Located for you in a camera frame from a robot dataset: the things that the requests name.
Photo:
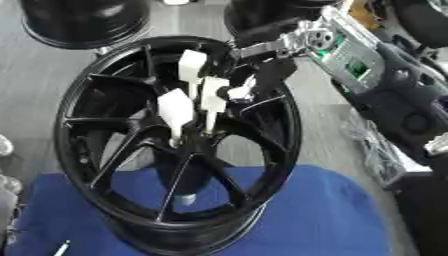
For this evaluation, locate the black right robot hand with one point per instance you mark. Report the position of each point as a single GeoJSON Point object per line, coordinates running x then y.
{"type": "Point", "coordinates": [274, 71]}

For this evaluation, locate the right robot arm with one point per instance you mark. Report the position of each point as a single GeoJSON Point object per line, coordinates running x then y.
{"type": "Point", "coordinates": [402, 100]}

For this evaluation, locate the black round wheel rim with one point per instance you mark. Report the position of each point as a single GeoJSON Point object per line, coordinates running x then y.
{"type": "Point", "coordinates": [262, 13]}
{"type": "Point", "coordinates": [87, 20]}

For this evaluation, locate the black spoked wheel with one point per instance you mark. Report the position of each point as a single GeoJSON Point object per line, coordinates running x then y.
{"type": "Point", "coordinates": [87, 160]}

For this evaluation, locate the clear plastic bag of parts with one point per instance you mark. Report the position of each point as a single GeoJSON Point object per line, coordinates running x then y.
{"type": "Point", "coordinates": [379, 156]}

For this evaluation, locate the small white stick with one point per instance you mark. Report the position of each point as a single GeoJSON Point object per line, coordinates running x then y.
{"type": "Point", "coordinates": [61, 248]}

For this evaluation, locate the black wheel stand post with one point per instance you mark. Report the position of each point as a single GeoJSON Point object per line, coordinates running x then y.
{"type": "Point", "coordinates": [188, 181]}

